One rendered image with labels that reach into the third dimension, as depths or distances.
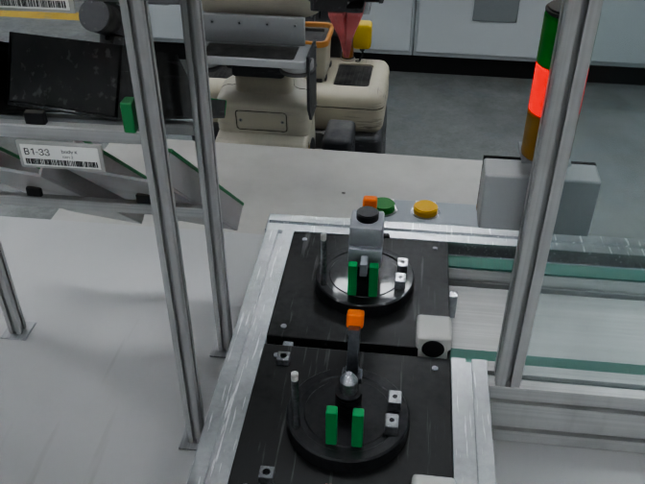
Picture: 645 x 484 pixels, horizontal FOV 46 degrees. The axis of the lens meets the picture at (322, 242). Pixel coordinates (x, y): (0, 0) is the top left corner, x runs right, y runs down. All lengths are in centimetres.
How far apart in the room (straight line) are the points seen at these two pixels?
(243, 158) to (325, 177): 19
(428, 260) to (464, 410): 28
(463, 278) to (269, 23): 76
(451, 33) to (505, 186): 330
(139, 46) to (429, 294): 56
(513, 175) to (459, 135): 277
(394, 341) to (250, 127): 94
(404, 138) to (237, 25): 194
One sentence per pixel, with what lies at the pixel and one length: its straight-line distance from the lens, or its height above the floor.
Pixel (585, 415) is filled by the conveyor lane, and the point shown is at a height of 92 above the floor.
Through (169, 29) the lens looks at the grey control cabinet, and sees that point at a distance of 436.
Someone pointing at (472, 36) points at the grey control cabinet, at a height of 22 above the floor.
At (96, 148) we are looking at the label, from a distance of 78.
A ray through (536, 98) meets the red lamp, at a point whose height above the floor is 133.
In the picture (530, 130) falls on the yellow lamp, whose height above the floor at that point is 129.
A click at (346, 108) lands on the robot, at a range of 204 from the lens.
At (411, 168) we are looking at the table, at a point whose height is 86.
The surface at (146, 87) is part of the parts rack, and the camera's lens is 73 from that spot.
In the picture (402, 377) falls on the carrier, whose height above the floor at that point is 97.
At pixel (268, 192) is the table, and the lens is 150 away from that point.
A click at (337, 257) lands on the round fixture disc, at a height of 99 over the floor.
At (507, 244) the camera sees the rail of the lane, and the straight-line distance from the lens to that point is 121.
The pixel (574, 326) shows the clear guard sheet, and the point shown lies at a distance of 94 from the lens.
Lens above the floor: 165
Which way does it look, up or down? 36 degrees down
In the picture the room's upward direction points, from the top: straight up
